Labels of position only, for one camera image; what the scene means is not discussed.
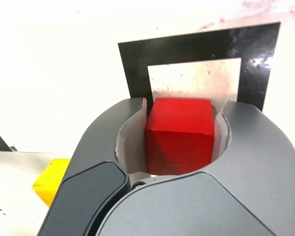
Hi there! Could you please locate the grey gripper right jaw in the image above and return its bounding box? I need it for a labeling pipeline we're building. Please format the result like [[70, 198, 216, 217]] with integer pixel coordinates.
[[85, 99, 295, 236]]

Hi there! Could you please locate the red cube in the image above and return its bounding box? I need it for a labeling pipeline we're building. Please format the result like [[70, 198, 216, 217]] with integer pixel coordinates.
[[144, 97, 216, 177]]

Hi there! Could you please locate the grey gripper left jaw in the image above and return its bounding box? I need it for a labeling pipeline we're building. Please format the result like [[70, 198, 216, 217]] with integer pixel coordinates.
[[36, 97, 148, 236]]

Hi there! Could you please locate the black tape square outline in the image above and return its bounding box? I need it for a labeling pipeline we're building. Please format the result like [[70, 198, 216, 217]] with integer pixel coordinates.
[[117, 21, 282, 111]]

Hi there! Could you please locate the black tape strip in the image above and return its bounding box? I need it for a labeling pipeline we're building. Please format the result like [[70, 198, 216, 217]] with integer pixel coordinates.
[[0, 122, 13, 152]]

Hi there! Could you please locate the yellow cube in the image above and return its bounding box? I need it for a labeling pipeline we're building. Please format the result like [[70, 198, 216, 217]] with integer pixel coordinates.
[[31, 158, 72, 207]]

